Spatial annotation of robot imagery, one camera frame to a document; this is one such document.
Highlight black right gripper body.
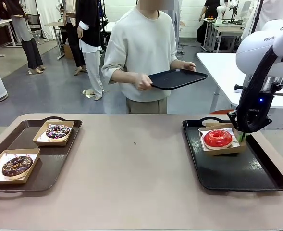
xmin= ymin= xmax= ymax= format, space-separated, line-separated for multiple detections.
xmin=228 ymin=89 xmax=273 ymax=133

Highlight red glazed donut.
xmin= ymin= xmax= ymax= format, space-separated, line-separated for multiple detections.
xmin=203 ymin=129 xmax=233 ymax=147

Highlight black serving tray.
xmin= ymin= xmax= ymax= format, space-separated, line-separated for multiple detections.
xmin=148 ymin=69 xmax=209 ymax=90

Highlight colourful sprinkles donut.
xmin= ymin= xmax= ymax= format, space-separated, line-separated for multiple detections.
xmin=46 ymin=124 xmax=71 ymax=142

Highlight chocolate glazed donut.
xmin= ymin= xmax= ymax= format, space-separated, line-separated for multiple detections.
xmin=1 ymin=155 xmax=34 ymax=178

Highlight person's right forearm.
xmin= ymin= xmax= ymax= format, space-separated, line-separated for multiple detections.
xmin=109 ymin=71 xmax=139 ymax=85

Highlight large black plastic tray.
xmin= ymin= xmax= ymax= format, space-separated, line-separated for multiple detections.
xmin=182 ymin=116 xmax=283 ymax=193

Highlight brown plastic tray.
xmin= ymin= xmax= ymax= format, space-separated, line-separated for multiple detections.
xmin=0 ymin=116 xmax=83 ymax=200

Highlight person's left hand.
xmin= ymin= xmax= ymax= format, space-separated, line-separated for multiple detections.
xmin=181 ymin=62 xmax=197 ymax=72

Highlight person's right hand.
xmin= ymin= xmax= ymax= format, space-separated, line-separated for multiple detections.
xmin=135 ymin=73 xmax=154 ymax=91

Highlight large white table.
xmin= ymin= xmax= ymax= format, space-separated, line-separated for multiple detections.
xmin=196 ymin=52 xmax=283 ymax=110

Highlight grey workbench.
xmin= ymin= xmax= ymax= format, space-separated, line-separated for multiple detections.
xmin=202 ymin=18 xmax=244 ymax=53

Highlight white hanging garment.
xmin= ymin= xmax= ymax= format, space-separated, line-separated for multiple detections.
xmin=243 ymin=0 xmax=283 ymax=38

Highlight person in black clothes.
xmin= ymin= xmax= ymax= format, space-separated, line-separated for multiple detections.
xmin=196 ymin=0 xmax=220 ymax=45

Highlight person in cream sweater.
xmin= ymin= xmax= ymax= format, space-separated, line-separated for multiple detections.
xmin=101 ymin=0 xmax=197 ymax=114

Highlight gold item on floor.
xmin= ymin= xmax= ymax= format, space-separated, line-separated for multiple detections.
xmin=81 ymin=88 xmax=96 ymax=99

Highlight figure in black jacket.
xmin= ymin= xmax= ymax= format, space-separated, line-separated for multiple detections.
xmin=75 ymin=0 xmax=103 ymax=101

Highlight cardboard carton on floor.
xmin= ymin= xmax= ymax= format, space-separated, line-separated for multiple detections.
xmin=63 ymin=43 xmax=74 ymax=60

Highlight figure in beige top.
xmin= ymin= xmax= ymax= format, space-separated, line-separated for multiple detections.
xmin=62 ymin=0 xmax=86 ymax=76

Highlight wooden table white legs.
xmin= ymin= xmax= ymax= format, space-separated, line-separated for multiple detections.
xmin=44 ymin=21 xmax=67 ymax=60

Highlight black office chair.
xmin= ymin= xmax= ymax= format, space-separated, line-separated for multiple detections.
xmin=25 ymin=13 xmax=42 ymax=39

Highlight figure in grey dress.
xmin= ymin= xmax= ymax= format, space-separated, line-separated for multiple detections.
xmin=5 ymin=0 xmax=47 ymax=74

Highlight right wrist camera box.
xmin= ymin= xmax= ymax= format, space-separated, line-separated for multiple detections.
xmin=234 ymin=83 xmax=246 ymax=94

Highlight black cable sleeve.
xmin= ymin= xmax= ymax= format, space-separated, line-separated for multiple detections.
xmin=234 ymin=23 xmax=283 ymax=132

